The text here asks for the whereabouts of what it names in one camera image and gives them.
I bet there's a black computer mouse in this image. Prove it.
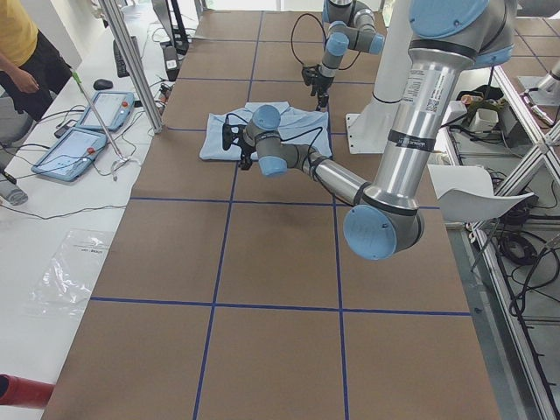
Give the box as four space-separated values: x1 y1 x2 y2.
93 79 113 91

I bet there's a clear plastic bag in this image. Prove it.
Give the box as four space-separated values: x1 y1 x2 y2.
24 229 115 319

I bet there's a blue teach pendant far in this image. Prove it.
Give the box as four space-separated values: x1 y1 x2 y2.
76 90 135 132

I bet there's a light blue button-up shirt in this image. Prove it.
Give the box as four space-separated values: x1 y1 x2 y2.
199 101 333 163

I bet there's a person in yellow shirt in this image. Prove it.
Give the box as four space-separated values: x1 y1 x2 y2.
1 1 72 122

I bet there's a white chair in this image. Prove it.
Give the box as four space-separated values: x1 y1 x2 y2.
428 164 535 223

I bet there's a reacher grabber stick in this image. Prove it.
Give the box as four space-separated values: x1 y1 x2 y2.
72 70 141 181

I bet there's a black monitor stand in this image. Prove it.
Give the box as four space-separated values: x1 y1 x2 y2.
151 0 190 81

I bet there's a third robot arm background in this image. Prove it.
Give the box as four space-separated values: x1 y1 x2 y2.
518 61 559 108

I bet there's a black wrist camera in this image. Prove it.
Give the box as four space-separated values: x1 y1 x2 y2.
221 122 245 151
301 66 319 87

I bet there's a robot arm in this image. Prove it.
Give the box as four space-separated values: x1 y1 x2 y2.
302 1 384 110
222 1 517 260

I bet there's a black keyboard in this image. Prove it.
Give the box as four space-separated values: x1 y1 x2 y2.
113 36 140 78

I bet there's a blue teach pendant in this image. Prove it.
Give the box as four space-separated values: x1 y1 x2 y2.
31 128 108 182
76 90 135 132

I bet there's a red cylinder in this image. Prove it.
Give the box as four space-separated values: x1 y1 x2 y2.
1 374 54 410

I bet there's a blue teach pendant near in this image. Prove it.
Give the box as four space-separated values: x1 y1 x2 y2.
31 128 108 182

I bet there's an aluminium frame post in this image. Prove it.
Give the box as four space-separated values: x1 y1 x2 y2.
99 0 163 134

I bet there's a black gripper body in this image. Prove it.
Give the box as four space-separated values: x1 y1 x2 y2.
311 73 333 97
238 142 256 165

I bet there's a white central mounting column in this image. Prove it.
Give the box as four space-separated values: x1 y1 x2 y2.
346 0 412 154

